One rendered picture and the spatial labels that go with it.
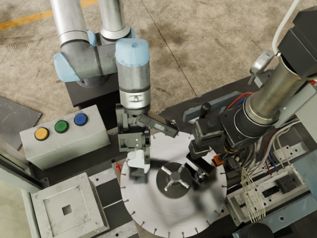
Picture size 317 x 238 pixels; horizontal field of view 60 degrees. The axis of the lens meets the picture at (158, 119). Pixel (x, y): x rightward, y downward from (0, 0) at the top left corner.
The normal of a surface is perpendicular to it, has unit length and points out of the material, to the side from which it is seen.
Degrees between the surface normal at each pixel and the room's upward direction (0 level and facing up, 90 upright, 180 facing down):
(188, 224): 0
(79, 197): 0
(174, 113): 0
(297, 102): 90
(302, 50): 90
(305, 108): 90
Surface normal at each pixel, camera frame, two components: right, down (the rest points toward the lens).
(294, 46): -0.91, 0.36
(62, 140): 0.04, -0.43
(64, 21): -0.13, -0.07
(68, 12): 0.19, -0.15
